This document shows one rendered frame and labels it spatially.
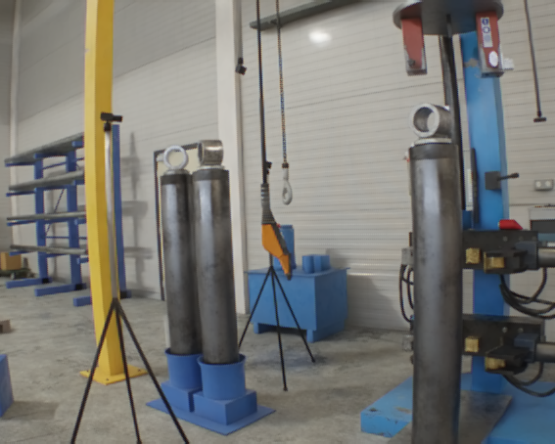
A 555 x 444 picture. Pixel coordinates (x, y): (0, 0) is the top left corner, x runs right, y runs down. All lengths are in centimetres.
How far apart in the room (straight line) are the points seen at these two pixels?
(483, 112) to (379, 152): 220
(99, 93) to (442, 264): 282
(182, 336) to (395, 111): 297
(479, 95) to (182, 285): 205
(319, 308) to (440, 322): 262
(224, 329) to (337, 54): 337
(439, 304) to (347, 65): 358
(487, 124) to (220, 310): 182
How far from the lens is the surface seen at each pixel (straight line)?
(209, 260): 280
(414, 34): 260
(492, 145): 288
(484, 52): 258
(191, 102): 675
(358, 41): 525
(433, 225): 204
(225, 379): 293
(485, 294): 293
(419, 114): 218
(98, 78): 395
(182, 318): 309
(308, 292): 456
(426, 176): 205
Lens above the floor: 124
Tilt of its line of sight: 1 degrees down
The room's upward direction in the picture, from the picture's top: 3 degrees counter-clockwise
